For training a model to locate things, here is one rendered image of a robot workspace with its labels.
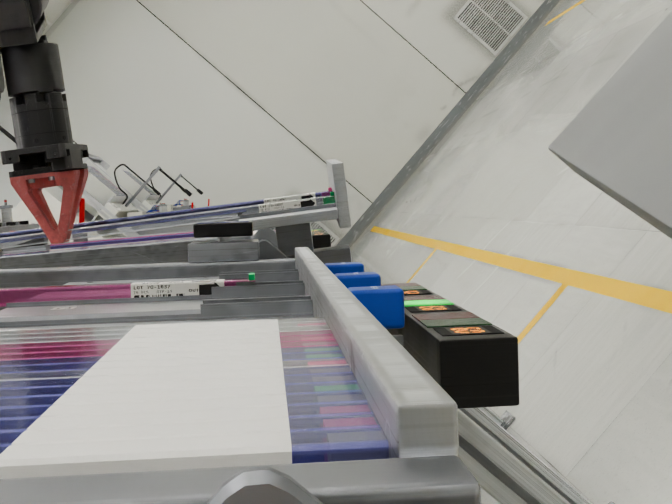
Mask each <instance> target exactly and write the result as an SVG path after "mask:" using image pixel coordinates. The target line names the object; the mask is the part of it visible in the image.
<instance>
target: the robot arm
mask: <svg viewBox="0 0 672 504"><path fill-rule="evenodd" d="M48 3H49V0H0V54H2V60H3V66H4V73H5V79H6V85H7V91H8V97H13V98H10V99H9V104H10V110H11V116H12V122H13V129H14V135H15V141H16V147H17V149H15V150H7V151H1V152H0V153H1V159H2V165H6V164H13V170H14V171H12V172H9V178H10V183H11V185H12V187H13V188H14V190H15V191H16V192H17V194H18V195H19V197H20V198H21V199H22V201H23V202H24V204H25V205H26V206H27V208H28V209H29V211H30V212H31V213H32V215H33V216H34V218H35V219H36V221H37V222H38V224H39V225H40V227H41V228H42V230H43V232H44V233H45V235H46V236H47V238H48V239H49V241H50V243H51V244H60V243H65V242H68V241H69V240H68V241H66V238H67V234H68V229H73V226H74V222H75V218H76V214H77V211H78V207H79V204H80V201H81V198H82V194H83V191H84V188H85V185H86V181H87V178H88V167H87V163H83V160H82V158H85V157H89V153H88V147H87V145H85V144H74V143H73V137H72V130H71V124H70V117H69V111H68V105H67V99H66V94H62V93H61V92H64V91H65V85H64V79H63V72H62V66H61V60H60V53H59V47H58V44H56V43H48V41H47V37H46V35H42V34H43V32H44V30H45V28H46V26H47V21H46V16H45V11H44V10H45V9H46V7H47V5H48ZM46 166H49V167H46ZM55 186H62V187H63V195H62V203H61V211H60V217H59V223H58V224H57V222H56V221H55V219H54V217H53V215H52V213H51V211H50V208H49V206H48V204H47V202H46V200H45V197H44V195H43V193H42V189H43V188H47V187H55Z"/></svg>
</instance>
